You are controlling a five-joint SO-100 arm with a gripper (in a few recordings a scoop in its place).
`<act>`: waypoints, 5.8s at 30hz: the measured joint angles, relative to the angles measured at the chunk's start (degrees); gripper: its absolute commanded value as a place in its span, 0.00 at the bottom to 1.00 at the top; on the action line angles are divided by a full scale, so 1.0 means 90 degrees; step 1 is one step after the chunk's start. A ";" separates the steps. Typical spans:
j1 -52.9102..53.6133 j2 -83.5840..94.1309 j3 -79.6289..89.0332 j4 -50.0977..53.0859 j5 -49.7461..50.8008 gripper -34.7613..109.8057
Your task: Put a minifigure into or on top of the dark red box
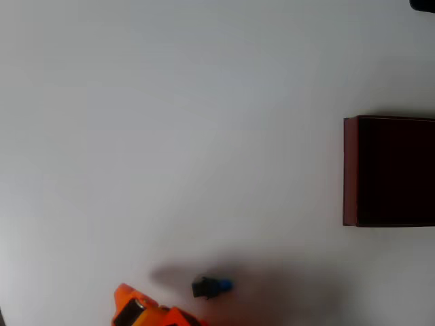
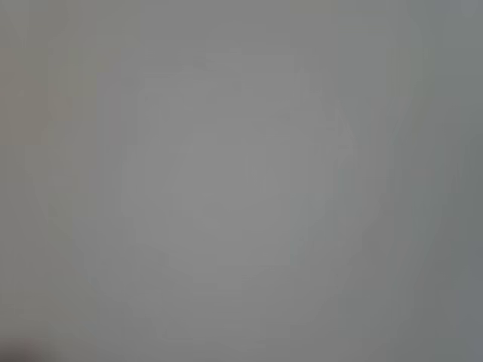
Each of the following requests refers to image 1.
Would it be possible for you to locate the small blue black object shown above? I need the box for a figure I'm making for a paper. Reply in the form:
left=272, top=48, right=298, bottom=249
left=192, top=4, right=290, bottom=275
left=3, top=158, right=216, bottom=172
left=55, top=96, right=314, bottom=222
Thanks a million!
left=191, top=276, right=234, bottom=301

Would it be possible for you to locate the dark red box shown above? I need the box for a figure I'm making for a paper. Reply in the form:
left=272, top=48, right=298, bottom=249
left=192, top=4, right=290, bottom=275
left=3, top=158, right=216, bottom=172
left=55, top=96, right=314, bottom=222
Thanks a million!
left=342, top=115, right=435, bottom=228

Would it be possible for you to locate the light orange camera mount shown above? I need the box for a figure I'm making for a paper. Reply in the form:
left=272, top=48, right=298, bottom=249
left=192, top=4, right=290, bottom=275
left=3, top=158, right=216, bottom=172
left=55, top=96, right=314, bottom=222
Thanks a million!
left=133, top=304, right=171, bottom=326

